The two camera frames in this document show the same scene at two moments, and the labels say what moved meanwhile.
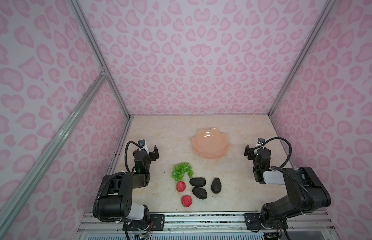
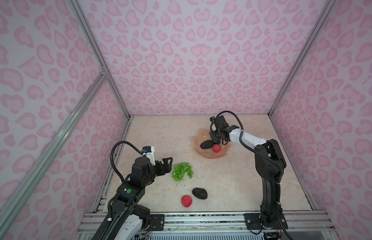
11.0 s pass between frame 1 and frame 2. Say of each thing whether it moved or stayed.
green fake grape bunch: stayed
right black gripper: moved
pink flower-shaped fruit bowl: stayed
